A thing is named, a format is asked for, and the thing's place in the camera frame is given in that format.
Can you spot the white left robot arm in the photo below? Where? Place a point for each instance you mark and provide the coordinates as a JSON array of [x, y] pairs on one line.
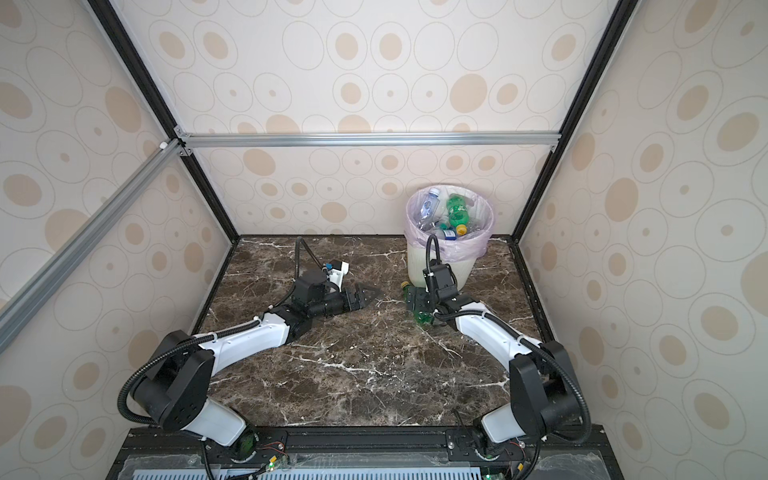
[[170, 390]]

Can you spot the clear bottle purple tint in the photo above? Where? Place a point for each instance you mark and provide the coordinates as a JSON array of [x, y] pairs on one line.
[[428, 215]]

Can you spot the small crushed bottle blue cap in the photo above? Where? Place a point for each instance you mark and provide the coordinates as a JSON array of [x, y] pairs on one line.
[[446, 232]]

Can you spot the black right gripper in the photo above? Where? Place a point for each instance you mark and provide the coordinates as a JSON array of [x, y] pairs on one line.
[[420, 298]]

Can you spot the green bottle yellow cap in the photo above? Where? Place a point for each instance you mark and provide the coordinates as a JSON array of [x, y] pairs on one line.
[[457, 211]]

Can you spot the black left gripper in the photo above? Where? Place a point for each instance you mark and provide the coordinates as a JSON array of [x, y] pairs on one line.
[[358, 300]]

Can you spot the white waste bin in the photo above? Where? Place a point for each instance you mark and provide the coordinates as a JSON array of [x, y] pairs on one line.
[[416, 266]]

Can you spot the aluminium rail left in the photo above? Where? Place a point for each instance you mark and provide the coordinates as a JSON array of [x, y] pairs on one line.
[[40, 288]]

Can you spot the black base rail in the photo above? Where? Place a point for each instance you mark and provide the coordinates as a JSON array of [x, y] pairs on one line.
[[443, 452]]

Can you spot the horizontal aluminium rail back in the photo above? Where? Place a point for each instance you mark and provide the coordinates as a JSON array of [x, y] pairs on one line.
[[377, 139]]

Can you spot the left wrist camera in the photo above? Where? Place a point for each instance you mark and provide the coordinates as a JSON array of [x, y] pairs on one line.
[[335, 271]]

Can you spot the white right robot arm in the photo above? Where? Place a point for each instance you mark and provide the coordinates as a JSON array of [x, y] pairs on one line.
[[544, 395]]

